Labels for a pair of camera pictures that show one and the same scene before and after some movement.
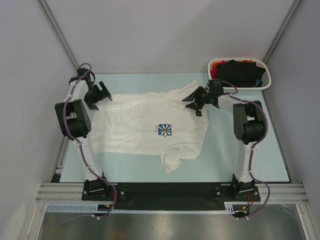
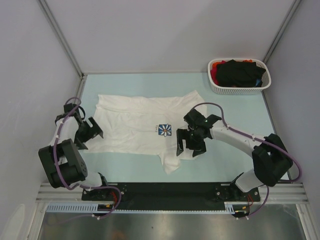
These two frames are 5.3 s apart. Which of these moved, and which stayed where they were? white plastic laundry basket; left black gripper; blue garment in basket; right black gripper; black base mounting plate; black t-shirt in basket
Moved: left black gripper; right black gripper
Stayed: black t-shirt in basket; black base mounting plate; white plastic laundry basket; blue garment in basket
